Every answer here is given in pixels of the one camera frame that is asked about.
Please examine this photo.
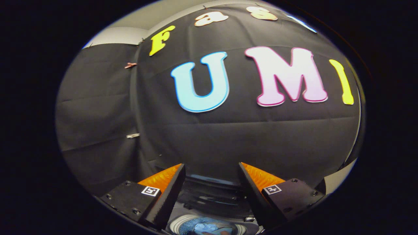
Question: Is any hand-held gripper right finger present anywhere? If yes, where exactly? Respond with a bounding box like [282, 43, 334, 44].
[238, 162, 326, 229]

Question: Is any small washing machine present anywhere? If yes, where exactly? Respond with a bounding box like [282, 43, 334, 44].
[165, 174, 265, 235]

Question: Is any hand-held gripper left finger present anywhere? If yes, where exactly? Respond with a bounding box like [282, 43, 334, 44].
[100, 163, 186, 230]

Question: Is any light blue shirt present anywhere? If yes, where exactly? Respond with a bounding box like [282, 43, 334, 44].
[186, 217, 235, 235]

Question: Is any black backdrop cloth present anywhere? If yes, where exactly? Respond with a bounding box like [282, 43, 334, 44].
[55, 3, 361, 196]

